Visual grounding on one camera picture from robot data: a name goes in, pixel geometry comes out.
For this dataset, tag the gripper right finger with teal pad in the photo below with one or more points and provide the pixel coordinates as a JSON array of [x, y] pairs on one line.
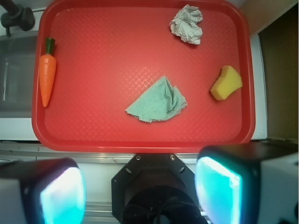
[[252, 183]]

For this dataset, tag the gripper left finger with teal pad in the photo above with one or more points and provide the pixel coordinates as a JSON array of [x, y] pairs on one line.
[[42, 192]]

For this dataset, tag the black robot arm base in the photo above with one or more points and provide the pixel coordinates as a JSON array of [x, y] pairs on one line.
[[155, 189]]

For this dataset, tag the yellow sponge piece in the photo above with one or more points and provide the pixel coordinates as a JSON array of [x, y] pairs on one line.
[[227, 83]]

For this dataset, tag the green sponge cloth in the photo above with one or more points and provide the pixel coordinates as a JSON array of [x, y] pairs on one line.
[[160, 102]]

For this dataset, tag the orange toy carrot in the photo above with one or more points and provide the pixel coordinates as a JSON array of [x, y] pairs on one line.
[[47, 71]]

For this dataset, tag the stainless steel sink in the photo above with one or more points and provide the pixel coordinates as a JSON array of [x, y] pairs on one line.
[[17, 62]]

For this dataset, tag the red plastic tray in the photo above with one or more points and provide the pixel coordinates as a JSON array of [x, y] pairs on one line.
[[109, 52]]

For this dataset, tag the crumpled white paper towel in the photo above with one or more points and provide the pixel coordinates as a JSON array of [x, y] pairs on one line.
[[185, 25]]

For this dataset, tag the dark metal faucet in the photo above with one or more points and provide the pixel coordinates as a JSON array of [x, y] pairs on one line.
[[16, 15]]

